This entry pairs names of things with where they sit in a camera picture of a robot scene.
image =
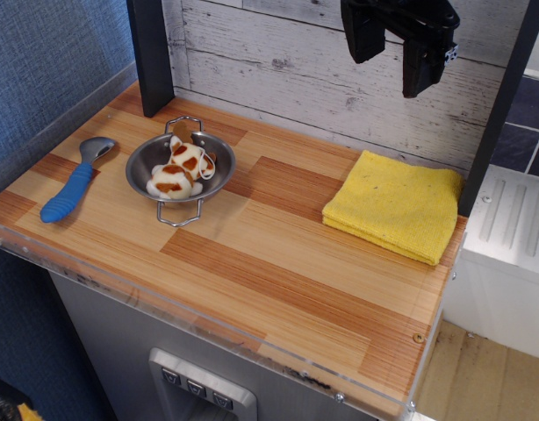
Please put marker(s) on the dark vertical post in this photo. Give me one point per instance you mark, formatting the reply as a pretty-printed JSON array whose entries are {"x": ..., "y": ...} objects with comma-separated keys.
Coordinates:
[
  {"x": 151, "y": 54},
  {"x": 520, "y": 55}
]

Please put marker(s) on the blue handled ice cream scoop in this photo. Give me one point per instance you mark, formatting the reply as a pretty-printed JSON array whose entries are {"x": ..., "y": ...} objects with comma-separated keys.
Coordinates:
[{"x": 62, "y": 204}]

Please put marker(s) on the yellow folded cloth napkin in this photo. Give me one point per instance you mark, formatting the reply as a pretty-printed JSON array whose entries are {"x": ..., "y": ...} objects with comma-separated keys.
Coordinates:
[{"x": 410, "y": 210}]

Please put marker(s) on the white brown plush toy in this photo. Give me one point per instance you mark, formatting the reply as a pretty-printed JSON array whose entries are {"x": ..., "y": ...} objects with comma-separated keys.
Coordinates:
[{"x": 188, "y": 165}]

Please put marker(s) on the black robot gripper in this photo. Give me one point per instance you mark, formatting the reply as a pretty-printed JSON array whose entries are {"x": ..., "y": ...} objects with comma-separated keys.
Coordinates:
[{"x": 427, "y": 28}]

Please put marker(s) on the grey toy fridge dispenser panel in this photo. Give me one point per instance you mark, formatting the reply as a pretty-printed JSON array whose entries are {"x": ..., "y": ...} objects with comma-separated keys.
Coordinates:
[{"x": 189, "y": 392}]

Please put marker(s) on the white toy kitchen cabinet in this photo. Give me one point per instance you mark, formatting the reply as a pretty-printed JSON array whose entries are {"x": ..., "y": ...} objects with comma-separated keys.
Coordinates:
[{"x": 494, "y": 291}]

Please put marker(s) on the dark right vertical post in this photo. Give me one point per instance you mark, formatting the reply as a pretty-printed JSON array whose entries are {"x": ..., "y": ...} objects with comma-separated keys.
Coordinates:
[{"x": 520, "y": 55}]

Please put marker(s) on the dark left vertical post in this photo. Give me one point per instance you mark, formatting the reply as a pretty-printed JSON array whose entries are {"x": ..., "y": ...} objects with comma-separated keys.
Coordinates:
[{"x": 151, "y": 54}]

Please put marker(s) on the stainless steel bowl with handles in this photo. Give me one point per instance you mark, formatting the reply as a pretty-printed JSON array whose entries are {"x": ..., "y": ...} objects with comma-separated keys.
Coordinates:
[{"x": 156, "y": 152}]

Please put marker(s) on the clear acrylic table edge guard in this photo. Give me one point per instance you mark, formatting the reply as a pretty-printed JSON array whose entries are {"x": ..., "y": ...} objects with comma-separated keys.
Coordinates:
[{"x": 119, "y": 322}]

